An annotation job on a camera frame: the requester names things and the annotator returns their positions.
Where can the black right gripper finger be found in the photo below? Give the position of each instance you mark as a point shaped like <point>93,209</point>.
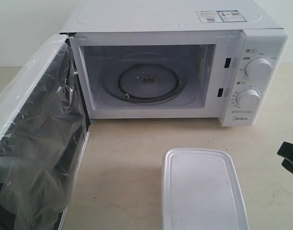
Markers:
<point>286,151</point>
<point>288,165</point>

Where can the white plastic food container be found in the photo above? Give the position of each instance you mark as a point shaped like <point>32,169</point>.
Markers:
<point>200,191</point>

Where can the white microwave door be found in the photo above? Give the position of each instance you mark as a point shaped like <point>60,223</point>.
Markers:
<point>29,119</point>

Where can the white microwave oven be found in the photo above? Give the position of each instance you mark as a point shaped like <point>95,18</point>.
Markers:
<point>216,54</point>

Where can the printed label sticker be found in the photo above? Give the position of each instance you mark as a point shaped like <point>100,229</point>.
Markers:
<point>229,16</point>

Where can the glass microwave turntable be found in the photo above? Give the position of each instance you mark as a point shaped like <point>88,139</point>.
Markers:
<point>144,78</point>

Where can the lower white control knob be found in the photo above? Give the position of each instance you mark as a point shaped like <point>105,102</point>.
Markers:
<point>248,99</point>

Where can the white control knob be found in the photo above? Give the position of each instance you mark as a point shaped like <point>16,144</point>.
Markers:
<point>258,68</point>
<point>248,99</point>

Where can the upper white control knob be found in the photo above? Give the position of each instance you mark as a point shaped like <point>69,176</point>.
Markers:
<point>258,68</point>

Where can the clear plastic protective film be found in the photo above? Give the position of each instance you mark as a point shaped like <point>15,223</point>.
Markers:
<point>36,155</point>

